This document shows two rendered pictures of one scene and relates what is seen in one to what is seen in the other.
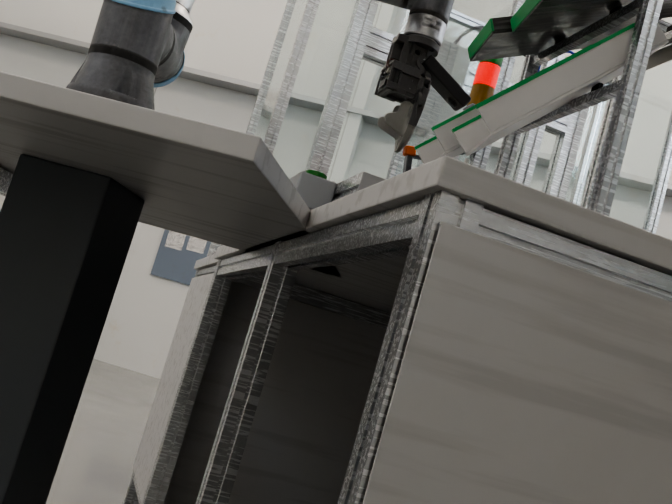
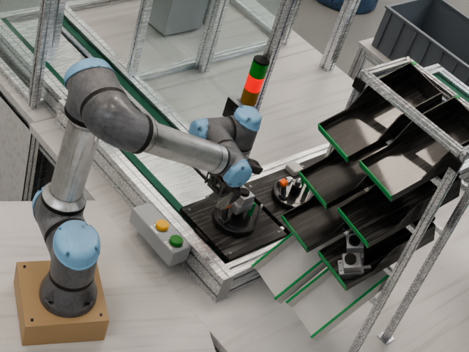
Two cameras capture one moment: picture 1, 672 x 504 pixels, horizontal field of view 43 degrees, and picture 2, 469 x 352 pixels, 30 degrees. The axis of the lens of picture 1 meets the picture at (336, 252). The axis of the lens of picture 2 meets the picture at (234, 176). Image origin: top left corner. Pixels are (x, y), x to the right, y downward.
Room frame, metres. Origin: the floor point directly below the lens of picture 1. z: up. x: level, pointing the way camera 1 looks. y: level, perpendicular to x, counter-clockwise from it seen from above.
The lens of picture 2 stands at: (0.01, 1.13, 2.75)
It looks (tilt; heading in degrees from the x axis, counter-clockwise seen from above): 39 degrees down; 322
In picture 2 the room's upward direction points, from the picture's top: 19 degrees clockwise
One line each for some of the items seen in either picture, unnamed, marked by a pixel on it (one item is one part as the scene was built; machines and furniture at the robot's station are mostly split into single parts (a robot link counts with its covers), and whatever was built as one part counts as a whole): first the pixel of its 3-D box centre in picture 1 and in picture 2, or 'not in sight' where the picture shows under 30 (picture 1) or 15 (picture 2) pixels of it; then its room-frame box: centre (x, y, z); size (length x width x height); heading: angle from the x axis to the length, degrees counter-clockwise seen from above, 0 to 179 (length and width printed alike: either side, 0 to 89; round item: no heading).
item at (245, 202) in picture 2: not in sight; (244, 198); (1.57, -0.15, 1.06); 0.08 x 0.04 x 0.07; 104
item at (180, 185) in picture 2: not in sight; (178, 172); (1.87, -0.09, 0.91); 0.84 x 0.28 x 0.10; 14
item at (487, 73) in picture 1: (486, 77); (254, 82); (1.78, -0.21, 1.33); 0.05 x 0.05 x 0.05
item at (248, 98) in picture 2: (480, 98); (250, 95); (1.78, -0.21, 1.28); 0.05 x 0.05 x 0.05
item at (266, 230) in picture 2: not in sight; (233, 223); (1.57, -0.14, 0.96); 0.24 x 0.24 x 0.02; 14
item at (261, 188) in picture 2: not in sight; (296, 187); (1.63, -0.39, 1.01); 0.24 x 0.24 x 0.13; 14
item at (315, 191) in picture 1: (301, 198); (160, 233); (1.60, 0.09, 0.93); 0.21 x 0.07 x 0.06; 14
